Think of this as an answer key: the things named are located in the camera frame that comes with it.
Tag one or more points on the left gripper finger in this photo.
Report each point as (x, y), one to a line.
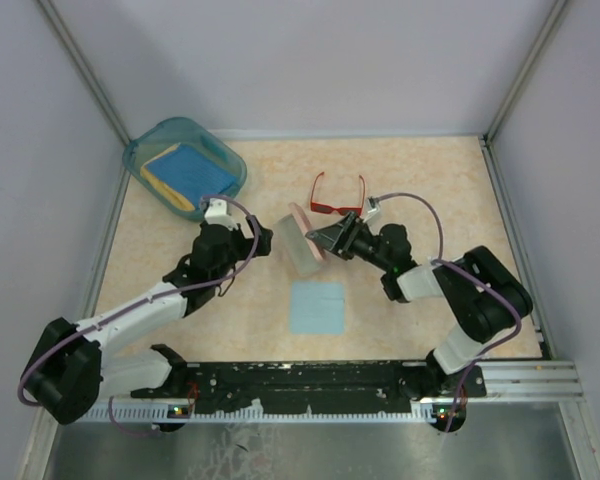
(240, 227)
(264, 242)

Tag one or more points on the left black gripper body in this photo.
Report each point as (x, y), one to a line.
(240, 248)

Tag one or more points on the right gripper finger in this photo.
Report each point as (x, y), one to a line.
(335, 246)
(335, 231)

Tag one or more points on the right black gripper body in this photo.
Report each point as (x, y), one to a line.
(365, 246)

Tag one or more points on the pink glasses case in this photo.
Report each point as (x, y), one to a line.
(290, 231)

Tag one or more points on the light blue cleaning cloth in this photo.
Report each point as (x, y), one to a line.
(317, 308)

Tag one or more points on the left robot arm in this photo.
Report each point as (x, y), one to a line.
(74, 365)

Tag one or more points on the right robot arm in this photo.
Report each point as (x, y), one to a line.
(483, 295)

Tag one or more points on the red sunglasses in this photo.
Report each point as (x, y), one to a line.
(337, 196)

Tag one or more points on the blue towel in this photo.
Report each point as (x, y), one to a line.
(206, 177)

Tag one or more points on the teal plastic bin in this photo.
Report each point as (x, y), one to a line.
(186, 132)

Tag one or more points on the yellow towel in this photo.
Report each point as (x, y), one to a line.
(167, 173)

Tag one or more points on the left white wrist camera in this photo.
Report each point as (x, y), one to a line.
(216, 212)

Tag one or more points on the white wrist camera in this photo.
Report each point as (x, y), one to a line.
(216, 212)
(371, 210)

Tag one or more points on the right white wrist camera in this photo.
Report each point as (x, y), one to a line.
(371, 210)

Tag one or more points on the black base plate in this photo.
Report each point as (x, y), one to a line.
(354, 387)

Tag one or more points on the aluminium front rail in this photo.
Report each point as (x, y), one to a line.
(484, 379)

